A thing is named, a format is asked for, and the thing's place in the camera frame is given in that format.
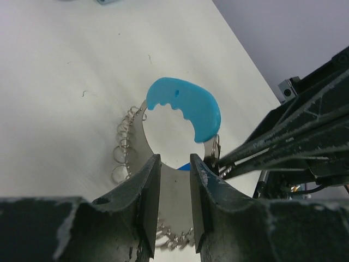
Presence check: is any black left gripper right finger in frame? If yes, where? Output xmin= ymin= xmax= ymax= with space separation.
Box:
xmin=190 ymin=154 xmax=348 ymax=261

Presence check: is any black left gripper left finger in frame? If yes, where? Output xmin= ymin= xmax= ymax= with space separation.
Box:
xmin=1 ymin=154 xmax=161 ymax=261

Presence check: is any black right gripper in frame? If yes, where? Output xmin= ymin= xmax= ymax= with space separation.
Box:
xmin=218 ymin=49 xmax=348 ymax=188

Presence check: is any key with blue tag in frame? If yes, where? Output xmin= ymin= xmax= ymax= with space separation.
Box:
xmin=177 ymin=163 xmax=190 ymax=171

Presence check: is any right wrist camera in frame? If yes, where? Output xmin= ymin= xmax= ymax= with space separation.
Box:
xmin=278 ymin=76 xmax=300 ymax=104

